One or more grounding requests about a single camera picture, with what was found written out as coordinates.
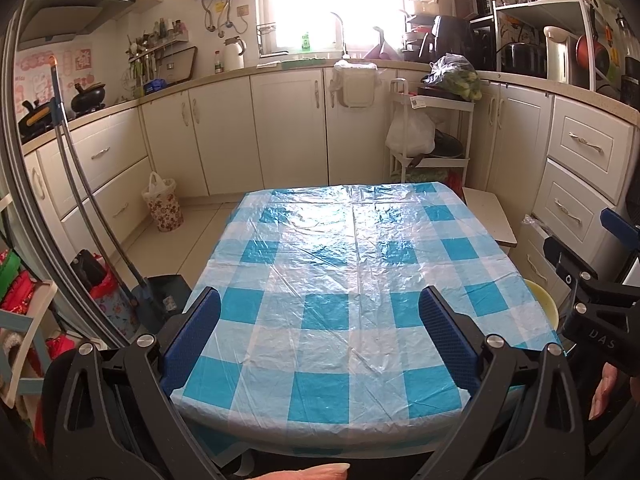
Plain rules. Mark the bag of green vegetables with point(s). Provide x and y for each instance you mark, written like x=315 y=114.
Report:
x=456 y=75

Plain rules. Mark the person's right hand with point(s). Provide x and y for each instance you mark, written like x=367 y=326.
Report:
x=604 y=390

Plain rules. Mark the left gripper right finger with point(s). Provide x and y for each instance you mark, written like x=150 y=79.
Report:
x=454 y=338

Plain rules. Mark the floral bin red bag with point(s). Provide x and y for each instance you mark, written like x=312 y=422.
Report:
x=104 y=289

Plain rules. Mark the blue checkered plastic tablecloth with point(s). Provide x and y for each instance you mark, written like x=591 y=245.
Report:
x=320 y=350

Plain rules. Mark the person's left hand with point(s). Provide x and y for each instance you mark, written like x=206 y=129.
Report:
x=337 y=471

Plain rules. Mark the white kettle jug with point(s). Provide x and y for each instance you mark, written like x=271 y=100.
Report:
x=234 y=49

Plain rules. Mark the yellow trash bucket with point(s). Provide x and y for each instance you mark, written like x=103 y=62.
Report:
x=546 y=302

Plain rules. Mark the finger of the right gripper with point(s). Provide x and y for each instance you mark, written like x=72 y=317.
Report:
x=568 y=266
x=626 y=233

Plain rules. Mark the white storage rack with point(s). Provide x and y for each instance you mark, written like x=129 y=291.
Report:
x=451 y=116

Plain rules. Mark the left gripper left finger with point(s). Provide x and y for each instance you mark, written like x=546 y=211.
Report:
x=187 y=337

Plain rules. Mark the white wooden stool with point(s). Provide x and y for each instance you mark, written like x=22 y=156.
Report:
x=487 y=209

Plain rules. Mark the black pan on rack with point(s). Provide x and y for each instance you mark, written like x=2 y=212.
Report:
x=445 y=146

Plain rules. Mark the white hanging cabinet bin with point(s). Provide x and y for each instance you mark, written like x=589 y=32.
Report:
x=355 y=83

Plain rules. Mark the white electric kettle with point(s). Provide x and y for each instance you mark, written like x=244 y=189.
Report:
x=561 y=55

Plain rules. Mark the black wok on stove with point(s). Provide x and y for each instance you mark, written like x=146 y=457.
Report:
x=88 y=98

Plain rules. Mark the dark teal dustpan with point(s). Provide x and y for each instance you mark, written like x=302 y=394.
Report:
x=159 y=298

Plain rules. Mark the white plastic bag on rack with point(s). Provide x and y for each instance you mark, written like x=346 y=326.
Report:
x=411 y=133

